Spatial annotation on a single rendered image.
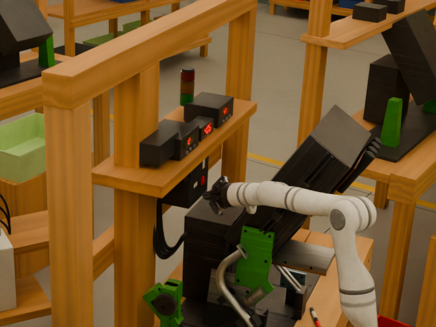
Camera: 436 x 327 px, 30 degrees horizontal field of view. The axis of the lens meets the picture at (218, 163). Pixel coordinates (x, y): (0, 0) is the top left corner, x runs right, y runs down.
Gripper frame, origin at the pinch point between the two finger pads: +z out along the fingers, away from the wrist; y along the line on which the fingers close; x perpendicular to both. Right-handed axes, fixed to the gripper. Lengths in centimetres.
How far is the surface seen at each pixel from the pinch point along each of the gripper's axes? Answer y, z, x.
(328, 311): 27, 7, 69
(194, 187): -4.1, 13.3, 3.7
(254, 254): 13.8, 6.8, 28.6
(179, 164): -7.8, 3.8, -10.5
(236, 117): -37, 26, 26
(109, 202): -34, 301, 136
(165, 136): -14.9, 3.7, -17.8
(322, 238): -6, 48, 101
